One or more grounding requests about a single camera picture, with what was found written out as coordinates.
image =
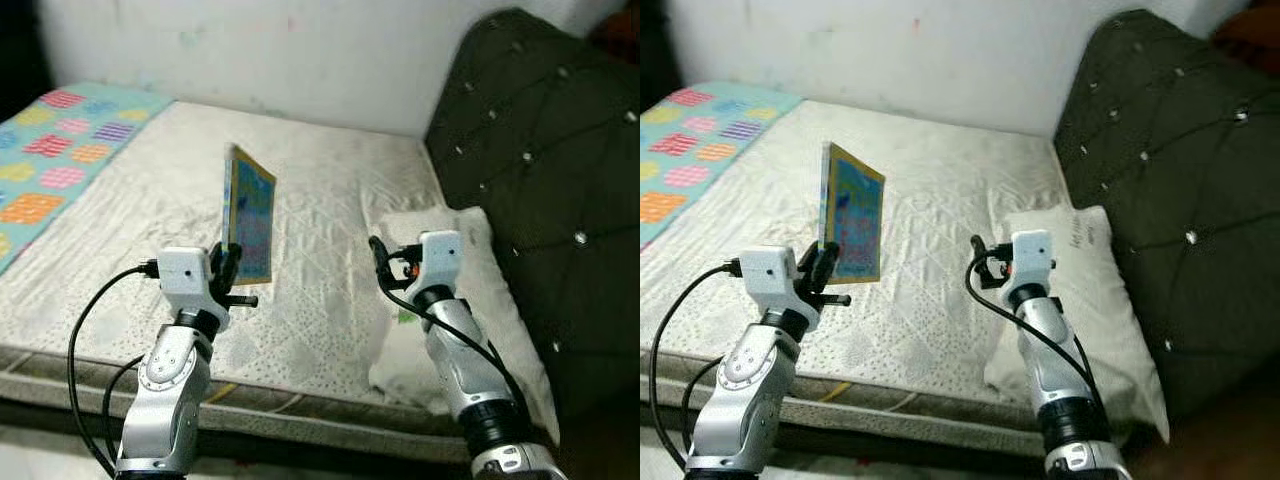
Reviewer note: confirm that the grey bed base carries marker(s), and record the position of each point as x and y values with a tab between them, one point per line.
900	415
300	415

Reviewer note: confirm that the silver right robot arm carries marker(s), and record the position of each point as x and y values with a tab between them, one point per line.
470	360
1060	360

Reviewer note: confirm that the white quilted mattress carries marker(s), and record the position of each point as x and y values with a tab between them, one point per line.
330	200
950	180

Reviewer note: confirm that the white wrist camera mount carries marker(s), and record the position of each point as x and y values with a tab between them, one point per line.
770	278
442	258
1033	256
185	278

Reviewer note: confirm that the dark tufted studded headboard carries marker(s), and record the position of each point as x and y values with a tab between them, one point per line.
540	130
1170	130

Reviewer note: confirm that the blue children's book yellow border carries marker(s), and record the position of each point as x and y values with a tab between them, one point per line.
855	215
252	215

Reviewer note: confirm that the white pillow green tree print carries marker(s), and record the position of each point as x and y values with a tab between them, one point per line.
1110	310
500	320

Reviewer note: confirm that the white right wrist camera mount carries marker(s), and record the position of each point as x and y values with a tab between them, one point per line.
1033	256
442	258

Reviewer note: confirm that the teal blanket with colourful shapes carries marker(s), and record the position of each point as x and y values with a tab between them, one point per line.
700	140
70	150

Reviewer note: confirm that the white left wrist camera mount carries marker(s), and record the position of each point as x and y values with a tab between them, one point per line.
185	278
770	278

